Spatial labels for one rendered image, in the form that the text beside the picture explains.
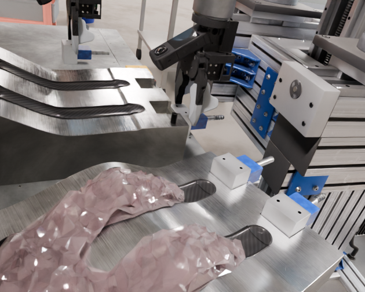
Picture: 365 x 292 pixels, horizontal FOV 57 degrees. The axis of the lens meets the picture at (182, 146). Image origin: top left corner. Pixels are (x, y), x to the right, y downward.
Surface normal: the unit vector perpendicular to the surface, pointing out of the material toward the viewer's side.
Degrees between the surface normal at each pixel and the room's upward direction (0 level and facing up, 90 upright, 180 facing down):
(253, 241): 1
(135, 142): 90
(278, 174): 90
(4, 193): 0
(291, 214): 0
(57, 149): 90
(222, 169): 90
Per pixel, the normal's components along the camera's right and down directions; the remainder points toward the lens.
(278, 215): -0.77, 0.23
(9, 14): 0.19, 0.56
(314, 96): -0.95, 0.01
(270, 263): 0.18, -0.83
